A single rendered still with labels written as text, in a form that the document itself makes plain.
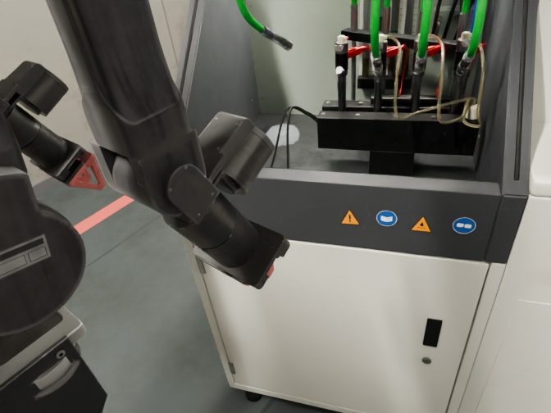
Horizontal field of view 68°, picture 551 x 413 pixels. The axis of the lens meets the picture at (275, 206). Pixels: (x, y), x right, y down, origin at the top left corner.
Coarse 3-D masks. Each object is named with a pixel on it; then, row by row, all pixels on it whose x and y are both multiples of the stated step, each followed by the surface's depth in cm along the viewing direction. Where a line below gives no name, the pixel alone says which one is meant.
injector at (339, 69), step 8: (344, 48) 86; (336, 56) 88; (344, 56) 87; (336, 64) 89; (344, 64) 88; (336, 72) 90; (344, 72) 89; (344, 80) 91; (344, 88) 92; (344, 96) 93; (344, 104) 94
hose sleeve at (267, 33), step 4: (264, 28) 80; (268, 28) 81; (264, 32) 80; (268, 32) 80; (272, 32) 82; (264, 36) 81; (268, 36) 81; (272, 36) 82; (276, 36) 83; (280, 36) 84; (272, 40) 83; (276, 40) 83; (280, 40) 84; (284, 40) 85; (280, 44) 85; (284, 44) 85
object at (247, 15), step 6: (240, 0) 73; (354, 0) 99; (240, 6) 74; (354, 6) 99; (246, 12) 75; (246, 18) 76; (252, 18) 77; (252, 24) 77; (258, 24) 78; (258, 30) 79
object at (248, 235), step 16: (240, 224) 42; (256, 224) 48; (240, 240) 43; (256, 240) 46; (272, 240) 46; (208, 256) 48; (224, 256) 43; (240, 256) 44; (256, 256) 46; (272, 256) 45; (240, 272) 45; (256, 272) 45
